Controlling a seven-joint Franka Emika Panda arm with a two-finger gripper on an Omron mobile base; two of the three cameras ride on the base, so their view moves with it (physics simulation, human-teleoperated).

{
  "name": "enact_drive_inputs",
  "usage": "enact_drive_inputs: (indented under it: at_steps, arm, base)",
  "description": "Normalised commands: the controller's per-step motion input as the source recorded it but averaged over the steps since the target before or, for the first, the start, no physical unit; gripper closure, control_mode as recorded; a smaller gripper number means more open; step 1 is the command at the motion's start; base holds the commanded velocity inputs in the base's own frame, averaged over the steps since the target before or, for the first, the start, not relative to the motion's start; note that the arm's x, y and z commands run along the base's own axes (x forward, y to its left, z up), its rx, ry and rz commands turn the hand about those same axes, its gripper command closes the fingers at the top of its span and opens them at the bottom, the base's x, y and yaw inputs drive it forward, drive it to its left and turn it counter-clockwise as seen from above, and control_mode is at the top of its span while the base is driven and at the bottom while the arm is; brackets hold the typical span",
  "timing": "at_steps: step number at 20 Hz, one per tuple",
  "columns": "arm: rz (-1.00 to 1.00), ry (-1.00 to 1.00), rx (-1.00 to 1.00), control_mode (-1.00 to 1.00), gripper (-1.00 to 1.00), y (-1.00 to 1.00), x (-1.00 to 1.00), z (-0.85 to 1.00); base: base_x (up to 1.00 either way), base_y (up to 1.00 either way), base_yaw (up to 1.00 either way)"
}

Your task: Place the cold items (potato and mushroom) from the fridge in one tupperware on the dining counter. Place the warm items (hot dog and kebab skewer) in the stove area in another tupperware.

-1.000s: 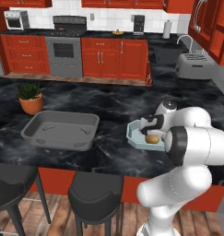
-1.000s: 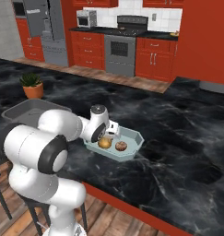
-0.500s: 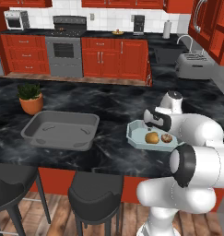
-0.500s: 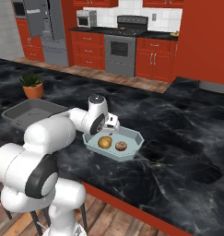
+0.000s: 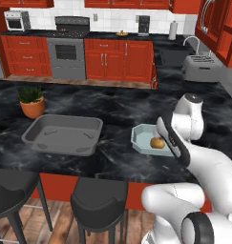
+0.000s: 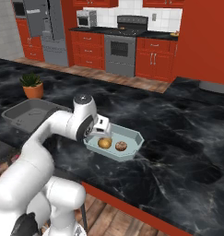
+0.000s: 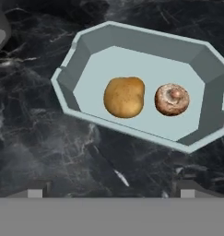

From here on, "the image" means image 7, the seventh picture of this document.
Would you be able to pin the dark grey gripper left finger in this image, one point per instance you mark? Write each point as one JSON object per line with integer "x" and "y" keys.
{"x": 35, "y": 190}

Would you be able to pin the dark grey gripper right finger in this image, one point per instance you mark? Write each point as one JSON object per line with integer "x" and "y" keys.
{"x": 190, "y": 189}

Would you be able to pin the pale blue tupperware container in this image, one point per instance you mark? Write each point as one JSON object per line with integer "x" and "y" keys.
{"x": 153, "y": 123}

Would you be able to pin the brown mushroom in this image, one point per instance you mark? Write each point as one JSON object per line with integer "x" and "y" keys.
{"x": 172, "y": 99}

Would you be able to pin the brown potato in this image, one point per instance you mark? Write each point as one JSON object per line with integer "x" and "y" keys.
{"x": 124, "y": 97}

